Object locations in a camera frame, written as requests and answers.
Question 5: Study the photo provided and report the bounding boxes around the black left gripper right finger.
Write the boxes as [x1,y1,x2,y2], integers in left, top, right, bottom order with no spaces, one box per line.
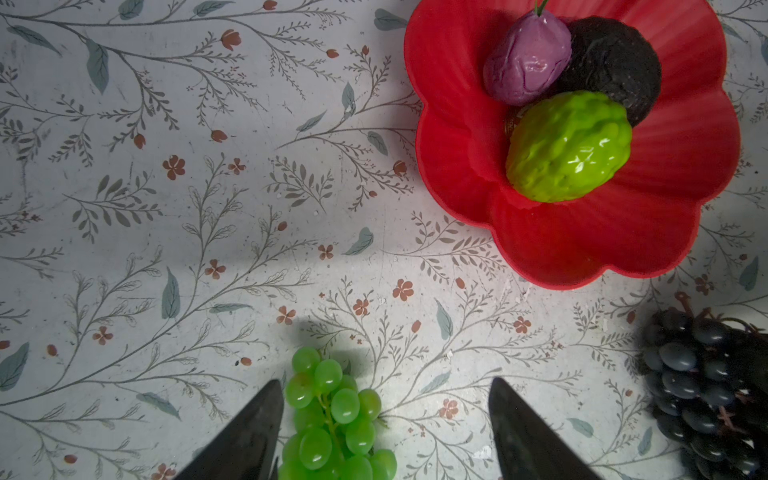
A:
[488,377,599,480]

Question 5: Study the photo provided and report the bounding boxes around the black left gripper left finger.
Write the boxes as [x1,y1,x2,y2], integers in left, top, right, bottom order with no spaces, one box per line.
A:
[176,379,284,480]

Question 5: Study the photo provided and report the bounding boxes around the green grape bunch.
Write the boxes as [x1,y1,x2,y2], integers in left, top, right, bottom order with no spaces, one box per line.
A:
[277,347,398,480]

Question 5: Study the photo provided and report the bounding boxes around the black avocado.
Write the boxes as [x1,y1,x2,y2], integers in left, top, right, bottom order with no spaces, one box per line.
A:
[553,16,662,127]

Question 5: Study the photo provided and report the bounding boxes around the red flower-shaped fruit bowl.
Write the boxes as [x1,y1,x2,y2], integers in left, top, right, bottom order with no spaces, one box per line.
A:
[404,1,740,290]

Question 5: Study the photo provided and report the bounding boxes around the green custard apple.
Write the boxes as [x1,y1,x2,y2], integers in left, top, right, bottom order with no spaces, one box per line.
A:
[506,91,633,204]

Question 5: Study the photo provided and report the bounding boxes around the purple fig fruit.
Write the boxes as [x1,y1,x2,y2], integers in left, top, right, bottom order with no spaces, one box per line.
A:
[483,1,572,106]

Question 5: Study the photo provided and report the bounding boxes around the dark purple grape bunch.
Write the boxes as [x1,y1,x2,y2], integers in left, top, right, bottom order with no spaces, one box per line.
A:
[642,291,767,479]

